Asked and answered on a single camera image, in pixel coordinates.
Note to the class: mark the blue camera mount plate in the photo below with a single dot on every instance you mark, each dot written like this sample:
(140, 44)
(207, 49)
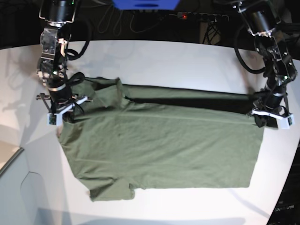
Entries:
(146, 4)

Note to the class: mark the black power strip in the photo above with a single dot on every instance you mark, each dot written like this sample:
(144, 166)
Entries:
(203, 17)

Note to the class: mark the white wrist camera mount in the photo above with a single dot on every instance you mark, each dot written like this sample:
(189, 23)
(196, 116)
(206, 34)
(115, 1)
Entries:
(56, 111)
(284, 121)

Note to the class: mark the green t-shirt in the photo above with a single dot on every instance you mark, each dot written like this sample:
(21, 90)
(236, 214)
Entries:
(132, 137)

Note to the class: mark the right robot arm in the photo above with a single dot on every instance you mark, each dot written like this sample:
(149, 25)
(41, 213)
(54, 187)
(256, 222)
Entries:
(52, 67)

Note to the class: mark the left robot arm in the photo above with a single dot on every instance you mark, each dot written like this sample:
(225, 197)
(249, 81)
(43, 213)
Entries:
(260, 20)

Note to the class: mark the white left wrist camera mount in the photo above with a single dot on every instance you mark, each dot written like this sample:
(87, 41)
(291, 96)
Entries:
(284, 121)

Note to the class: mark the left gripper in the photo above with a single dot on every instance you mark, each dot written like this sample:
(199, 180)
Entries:
(268, 100)

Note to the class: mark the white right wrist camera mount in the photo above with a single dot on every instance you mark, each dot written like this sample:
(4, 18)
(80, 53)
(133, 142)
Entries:
(56, 111)

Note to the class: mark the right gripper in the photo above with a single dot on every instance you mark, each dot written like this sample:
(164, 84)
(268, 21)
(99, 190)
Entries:
(61, 94)

